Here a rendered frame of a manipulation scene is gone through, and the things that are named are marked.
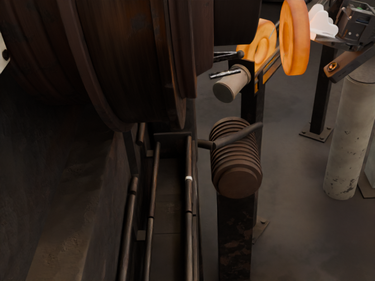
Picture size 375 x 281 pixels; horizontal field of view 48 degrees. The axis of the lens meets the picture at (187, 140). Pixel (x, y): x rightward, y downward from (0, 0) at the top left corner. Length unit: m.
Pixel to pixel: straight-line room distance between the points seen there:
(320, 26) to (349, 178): 0.85
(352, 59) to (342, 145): 0.63
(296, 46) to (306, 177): 1.00
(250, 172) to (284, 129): 1.00
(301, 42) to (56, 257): 0.60
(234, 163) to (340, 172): 0.67
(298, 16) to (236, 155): 0.37
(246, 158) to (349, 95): 0.52
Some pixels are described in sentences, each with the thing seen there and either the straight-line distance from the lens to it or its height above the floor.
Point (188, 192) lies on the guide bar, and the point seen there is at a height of 0.71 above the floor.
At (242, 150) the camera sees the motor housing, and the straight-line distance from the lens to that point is 1.06.
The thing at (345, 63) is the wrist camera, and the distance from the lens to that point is 0.96.
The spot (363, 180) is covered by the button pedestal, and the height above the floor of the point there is 0.01.
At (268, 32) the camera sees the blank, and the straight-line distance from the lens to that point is 1.13.
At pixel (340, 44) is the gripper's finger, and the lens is 0.91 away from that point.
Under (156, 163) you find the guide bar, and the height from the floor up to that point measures 0.70.
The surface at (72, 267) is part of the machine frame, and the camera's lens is 0.44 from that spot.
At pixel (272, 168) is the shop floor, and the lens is 1.80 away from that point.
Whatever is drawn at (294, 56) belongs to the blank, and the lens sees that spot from 0.85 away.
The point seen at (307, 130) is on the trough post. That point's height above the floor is 0.01.
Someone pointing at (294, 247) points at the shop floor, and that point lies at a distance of 1.54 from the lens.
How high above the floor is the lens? 1.22
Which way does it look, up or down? 39 degrees down
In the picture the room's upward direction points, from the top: 4 degrees counter-clockwise
